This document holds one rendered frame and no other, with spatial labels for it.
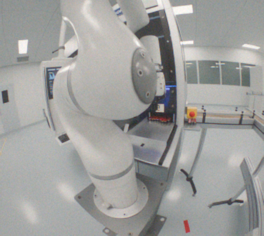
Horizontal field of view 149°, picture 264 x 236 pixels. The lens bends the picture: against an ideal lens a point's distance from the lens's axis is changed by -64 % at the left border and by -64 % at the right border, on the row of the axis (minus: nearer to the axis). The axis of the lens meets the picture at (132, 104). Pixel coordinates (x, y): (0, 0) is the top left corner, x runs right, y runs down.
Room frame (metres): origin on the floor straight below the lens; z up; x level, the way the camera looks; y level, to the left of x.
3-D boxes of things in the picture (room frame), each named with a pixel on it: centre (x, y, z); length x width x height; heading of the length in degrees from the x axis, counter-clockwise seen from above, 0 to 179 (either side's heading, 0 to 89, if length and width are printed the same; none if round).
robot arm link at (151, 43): (0.44, -0.10, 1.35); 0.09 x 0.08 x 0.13; 57
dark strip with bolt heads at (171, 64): (0.66, -0.29, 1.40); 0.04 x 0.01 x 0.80; 57
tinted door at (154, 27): (0.77, -0.13, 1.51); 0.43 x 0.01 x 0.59; 57
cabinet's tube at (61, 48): (0.94, 0.76, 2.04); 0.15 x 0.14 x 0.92; 145
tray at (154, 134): (0.64, -0.14, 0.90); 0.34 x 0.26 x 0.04; 148
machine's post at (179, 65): (0.65, -0.35, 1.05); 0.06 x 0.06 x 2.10; 57
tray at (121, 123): (0.82, 0.14, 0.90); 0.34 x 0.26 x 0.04; 147
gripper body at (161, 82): (0.44, -0.10, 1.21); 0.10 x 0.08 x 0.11; 57
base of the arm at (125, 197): (0.18, 0.07, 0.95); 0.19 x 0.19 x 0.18
